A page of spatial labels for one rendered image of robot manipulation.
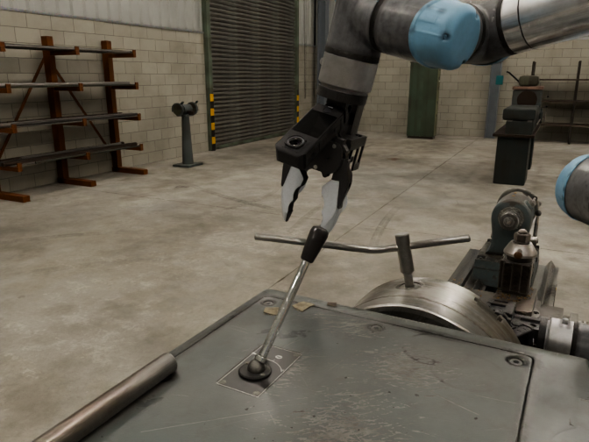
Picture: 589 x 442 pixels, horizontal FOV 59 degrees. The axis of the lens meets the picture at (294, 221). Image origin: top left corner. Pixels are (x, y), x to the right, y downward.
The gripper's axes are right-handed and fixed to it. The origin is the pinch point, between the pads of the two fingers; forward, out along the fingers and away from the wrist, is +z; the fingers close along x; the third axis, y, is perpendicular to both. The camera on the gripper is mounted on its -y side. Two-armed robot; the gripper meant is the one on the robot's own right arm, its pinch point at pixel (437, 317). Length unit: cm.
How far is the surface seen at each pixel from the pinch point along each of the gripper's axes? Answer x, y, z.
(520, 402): 18, -52, -19
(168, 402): 18, -68, 10
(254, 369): 19, -60, 5
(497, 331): 11.9, -25.0, -14.0
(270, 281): -108, 225, 179
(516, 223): 0, 83, -6
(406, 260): 20.4, -24.9, 0.2
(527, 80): 42, 841, 68
